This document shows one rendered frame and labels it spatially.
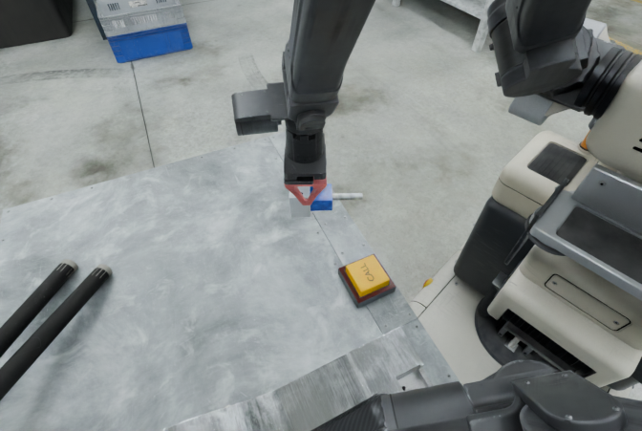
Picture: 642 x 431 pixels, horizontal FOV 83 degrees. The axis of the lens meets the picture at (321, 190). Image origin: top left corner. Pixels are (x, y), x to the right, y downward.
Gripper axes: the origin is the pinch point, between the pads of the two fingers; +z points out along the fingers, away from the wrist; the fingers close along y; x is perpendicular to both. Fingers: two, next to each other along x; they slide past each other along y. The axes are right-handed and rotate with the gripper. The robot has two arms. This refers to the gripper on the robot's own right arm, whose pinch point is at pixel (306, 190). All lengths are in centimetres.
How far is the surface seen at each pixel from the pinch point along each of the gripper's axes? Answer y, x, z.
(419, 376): 28.7, 16.0, 8.5
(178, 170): -21.8, -32.2, 15.0
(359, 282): 12.1, 9.3, 11.3
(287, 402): 32.0, -2.7, 6.9
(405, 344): 25.1, 14.2, 6.0
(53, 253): 2, -51, 15
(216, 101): -176, -65, 94
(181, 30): -254, -103, 77
